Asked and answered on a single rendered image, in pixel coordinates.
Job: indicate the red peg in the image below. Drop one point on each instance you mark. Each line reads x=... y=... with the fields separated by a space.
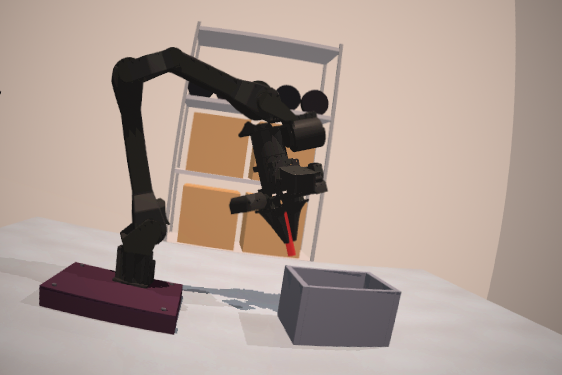
x=290 y=246

